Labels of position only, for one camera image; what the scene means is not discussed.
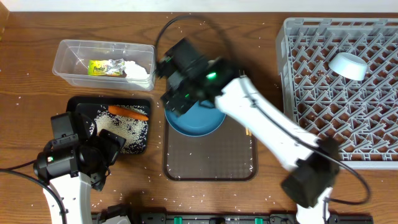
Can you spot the clear plastic bin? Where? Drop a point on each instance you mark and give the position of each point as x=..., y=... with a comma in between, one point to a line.
x=73, y=56

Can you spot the white rice pile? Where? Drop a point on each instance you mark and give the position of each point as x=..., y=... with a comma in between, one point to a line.
x=134, y=131

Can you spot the grey dishwasher rack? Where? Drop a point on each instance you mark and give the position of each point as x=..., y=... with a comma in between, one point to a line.
x=360, y=115

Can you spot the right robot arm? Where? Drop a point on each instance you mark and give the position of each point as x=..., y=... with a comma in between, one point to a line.
x=312, y=162

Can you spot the white napkin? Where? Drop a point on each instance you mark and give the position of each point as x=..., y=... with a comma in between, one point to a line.
x=135, y=71

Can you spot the green snack wrapper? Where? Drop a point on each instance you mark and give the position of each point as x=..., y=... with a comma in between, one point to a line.
x=98, y=67

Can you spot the light blue rice bowl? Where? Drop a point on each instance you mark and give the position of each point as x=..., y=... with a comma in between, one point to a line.
x=349, y=66

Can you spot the black waste tray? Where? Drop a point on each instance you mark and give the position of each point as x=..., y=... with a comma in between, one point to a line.
x=89, y=105

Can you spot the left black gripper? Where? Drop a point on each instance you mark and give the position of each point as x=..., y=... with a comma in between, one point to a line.
x=114, y=147

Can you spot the orange carrot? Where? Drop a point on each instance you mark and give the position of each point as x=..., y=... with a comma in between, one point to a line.
x=116, y=110

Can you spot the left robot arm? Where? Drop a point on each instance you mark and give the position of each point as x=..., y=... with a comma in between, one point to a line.
x=68, y=197

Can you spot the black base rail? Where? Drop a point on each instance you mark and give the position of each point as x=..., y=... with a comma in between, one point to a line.
x=125, y=214

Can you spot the dark blue plate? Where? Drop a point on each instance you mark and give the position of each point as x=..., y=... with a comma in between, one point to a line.
x=201, y=119

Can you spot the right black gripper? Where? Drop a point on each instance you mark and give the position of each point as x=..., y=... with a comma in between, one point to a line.
x=175, y=102

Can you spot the brown serving tray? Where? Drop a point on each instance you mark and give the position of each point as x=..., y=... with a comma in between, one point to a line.
x=226, y=154

